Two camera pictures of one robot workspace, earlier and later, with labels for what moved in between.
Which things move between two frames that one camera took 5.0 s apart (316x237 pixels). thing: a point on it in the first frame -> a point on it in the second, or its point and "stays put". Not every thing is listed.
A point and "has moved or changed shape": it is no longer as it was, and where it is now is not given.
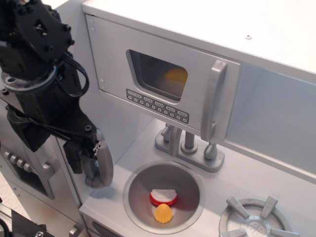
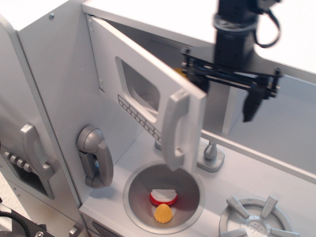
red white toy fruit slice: (159, 196) stays put
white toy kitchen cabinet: (208, 107) stays put
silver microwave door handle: (213, 100) -> (176, 107)
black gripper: (71, 123) -> (258, 75)
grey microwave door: (158, 74) has moved or changed shape
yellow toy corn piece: (163, 213) stays put
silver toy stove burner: (255, 217) stays put
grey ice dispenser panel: (26, 171) stays put
